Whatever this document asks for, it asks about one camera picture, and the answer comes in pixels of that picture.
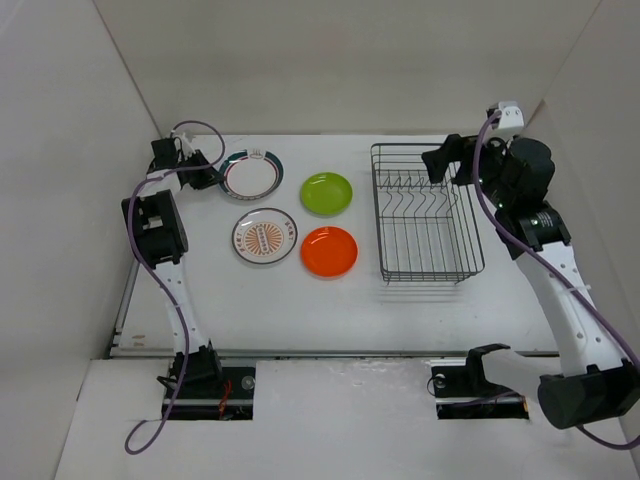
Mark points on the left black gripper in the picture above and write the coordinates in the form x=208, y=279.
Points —
x=209, y=177

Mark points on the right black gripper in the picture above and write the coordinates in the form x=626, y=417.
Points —
x=450, y=151

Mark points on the green rimmed white plate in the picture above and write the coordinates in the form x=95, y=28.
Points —
x=251, y=174

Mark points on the orange sunburst patterned plate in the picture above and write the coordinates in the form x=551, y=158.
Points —
x=264, y=236

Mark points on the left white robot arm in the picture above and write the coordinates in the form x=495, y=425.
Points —
x=159, y=242

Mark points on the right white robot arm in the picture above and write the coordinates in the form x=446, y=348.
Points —
x=599, y=374

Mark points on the green plastic plate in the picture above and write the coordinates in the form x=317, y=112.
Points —
x=326, y=194

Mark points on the orange plastic plate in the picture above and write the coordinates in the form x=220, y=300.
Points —
x=329, y=252

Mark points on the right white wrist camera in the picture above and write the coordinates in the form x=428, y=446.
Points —
x=183, y=141

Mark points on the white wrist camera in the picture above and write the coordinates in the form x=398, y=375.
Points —
x=507, y=119
x=183, y=141

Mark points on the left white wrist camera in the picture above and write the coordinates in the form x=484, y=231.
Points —
x=507, y=119

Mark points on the grey wire dish rack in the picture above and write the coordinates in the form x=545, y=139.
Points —
x=426, y=231

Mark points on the aluminium rail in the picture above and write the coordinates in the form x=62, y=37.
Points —
x=118, y=352

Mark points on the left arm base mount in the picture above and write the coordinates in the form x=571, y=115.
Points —
x=229, y=399

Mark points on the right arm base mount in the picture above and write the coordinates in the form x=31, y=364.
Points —
x=458, y=397

